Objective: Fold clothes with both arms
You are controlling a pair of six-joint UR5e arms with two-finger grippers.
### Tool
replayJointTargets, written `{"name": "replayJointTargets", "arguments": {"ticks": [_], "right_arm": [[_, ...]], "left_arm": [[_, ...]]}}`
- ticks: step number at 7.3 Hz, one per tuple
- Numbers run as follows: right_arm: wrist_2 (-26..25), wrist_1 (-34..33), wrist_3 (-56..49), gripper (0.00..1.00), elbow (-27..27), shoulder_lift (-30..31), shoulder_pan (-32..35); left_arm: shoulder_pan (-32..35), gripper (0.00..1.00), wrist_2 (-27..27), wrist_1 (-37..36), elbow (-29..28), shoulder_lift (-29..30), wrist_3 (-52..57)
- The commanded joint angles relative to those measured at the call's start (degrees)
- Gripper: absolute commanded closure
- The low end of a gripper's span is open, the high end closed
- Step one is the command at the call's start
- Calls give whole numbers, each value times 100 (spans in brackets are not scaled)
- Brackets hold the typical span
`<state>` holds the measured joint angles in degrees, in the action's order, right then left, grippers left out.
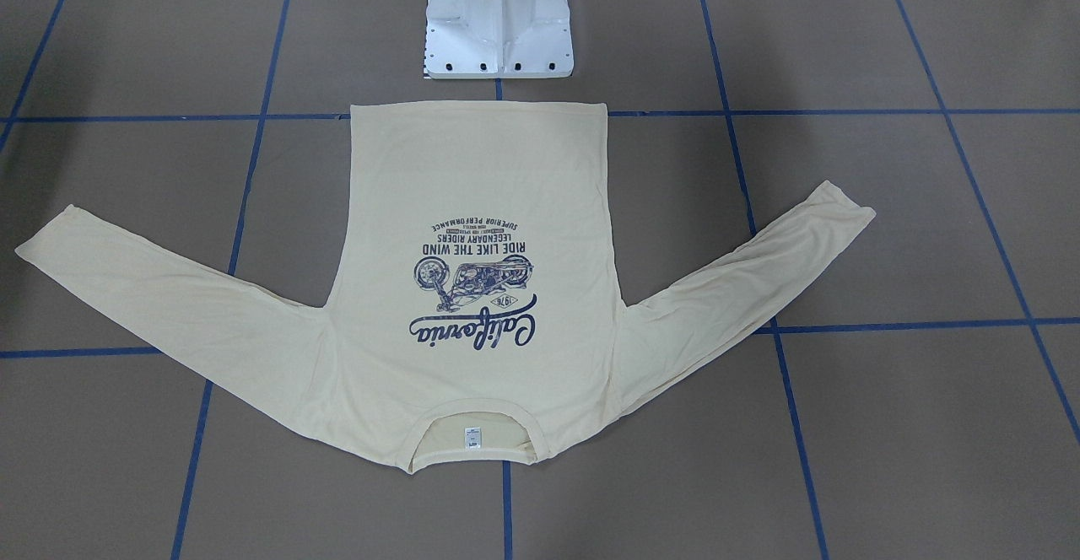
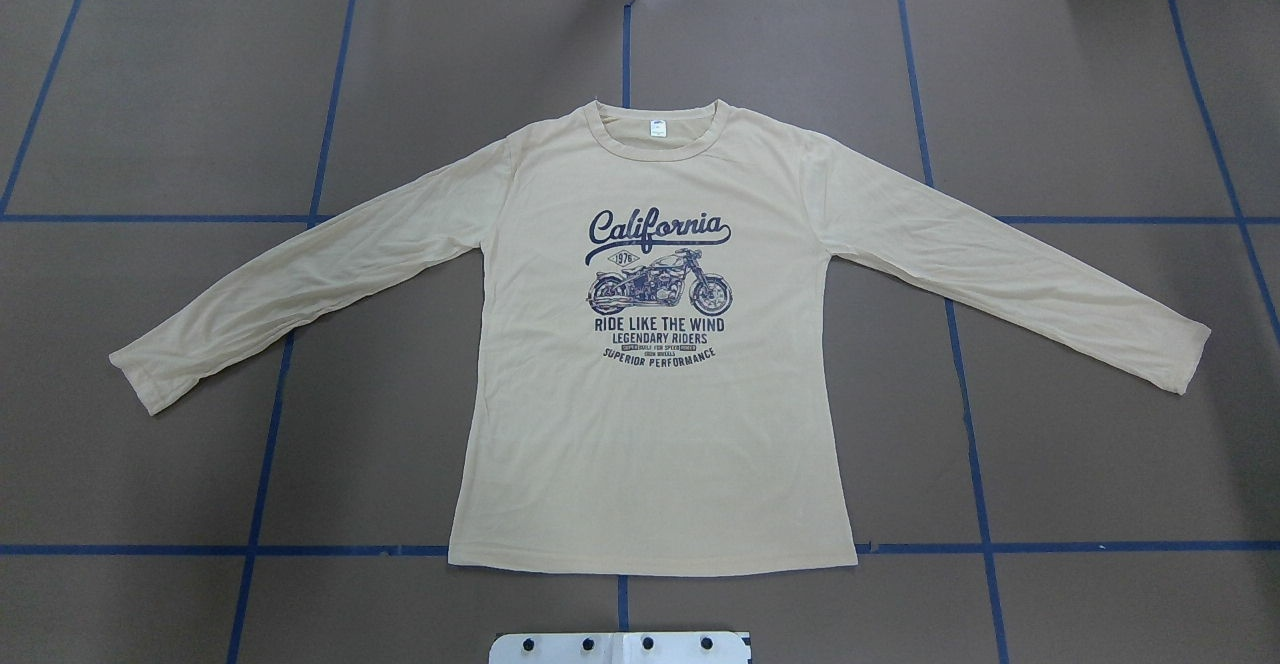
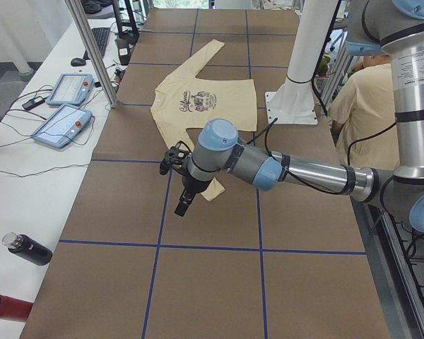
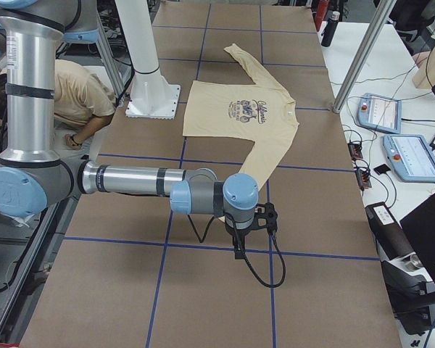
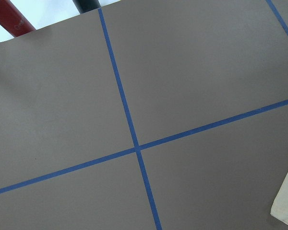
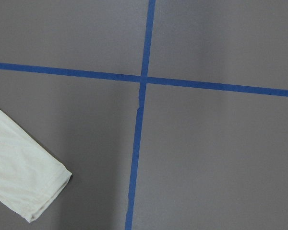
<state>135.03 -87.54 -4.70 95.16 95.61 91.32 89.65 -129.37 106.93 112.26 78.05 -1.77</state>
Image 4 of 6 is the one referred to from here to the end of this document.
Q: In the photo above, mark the black brown label printer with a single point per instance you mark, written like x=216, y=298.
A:
x=402, y=271

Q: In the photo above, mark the far orange circuit board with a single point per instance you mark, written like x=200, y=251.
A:
x=355, y=151

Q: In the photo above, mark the far grey teach pendant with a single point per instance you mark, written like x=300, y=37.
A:
x=380, y=113

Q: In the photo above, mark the black water bottle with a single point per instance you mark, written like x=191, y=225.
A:
x=330, y=29

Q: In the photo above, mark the red bottle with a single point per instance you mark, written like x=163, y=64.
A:
x=320, y=14

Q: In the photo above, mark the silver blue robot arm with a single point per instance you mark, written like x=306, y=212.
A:
x=33, y=176

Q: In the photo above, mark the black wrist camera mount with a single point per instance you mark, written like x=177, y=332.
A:
x=265, y=217

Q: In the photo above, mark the cream long-sleeve printed shirt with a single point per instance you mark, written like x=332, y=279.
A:
x=263, y=112

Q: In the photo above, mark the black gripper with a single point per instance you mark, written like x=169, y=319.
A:
x=240, y=236

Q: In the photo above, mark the black monitor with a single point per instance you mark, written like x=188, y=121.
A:
x=419, y=228

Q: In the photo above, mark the aluminium frame post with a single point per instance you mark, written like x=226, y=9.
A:
x=371, y=35

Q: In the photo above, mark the orange circuit board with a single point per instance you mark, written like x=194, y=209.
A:
x=355, y=151
x=363, y=178

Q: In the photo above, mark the small black flat device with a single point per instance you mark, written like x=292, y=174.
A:
x=382, y=169

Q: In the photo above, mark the near orange circuit board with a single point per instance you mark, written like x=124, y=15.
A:
x=363, y=178

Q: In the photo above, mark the person in beige shirt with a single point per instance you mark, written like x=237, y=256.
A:
x=82, y=102

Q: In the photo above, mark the grey teach pendant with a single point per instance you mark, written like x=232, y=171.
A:
x=410, y=157
x=380, y=113

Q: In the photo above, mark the near grey teach pendant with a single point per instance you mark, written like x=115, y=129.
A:
x=410, y=157

